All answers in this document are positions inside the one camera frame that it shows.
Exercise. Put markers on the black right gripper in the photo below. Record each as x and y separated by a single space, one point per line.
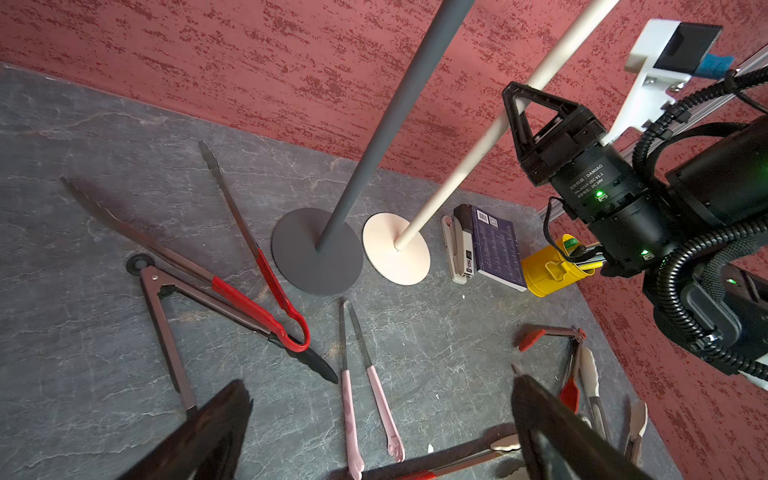
557 142

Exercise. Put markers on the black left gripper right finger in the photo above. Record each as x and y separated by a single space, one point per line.
556 443

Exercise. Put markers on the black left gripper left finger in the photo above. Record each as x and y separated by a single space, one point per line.
207 446

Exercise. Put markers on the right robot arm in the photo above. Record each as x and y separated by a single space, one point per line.
682 233

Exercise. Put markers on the red looped long steel tongs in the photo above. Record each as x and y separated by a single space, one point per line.
497 442

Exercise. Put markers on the black tipped steel tongs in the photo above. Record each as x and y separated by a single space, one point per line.
162 290

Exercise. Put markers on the cream utensil rack stand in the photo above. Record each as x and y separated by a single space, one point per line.
393 245

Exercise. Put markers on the dark grey utensil rack stand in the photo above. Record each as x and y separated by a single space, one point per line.
316 250

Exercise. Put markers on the bundle of pencils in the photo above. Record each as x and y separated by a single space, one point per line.
585 257

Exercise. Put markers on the yellow metal pencil bucket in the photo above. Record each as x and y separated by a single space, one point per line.
547 271

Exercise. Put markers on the purple book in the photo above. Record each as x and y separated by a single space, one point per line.
495 246

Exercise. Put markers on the white black stapler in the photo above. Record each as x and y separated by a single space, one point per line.
459 247

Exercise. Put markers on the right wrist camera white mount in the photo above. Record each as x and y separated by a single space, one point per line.
666 55

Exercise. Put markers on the long red handled steel tongs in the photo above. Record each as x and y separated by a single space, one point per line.
230 293

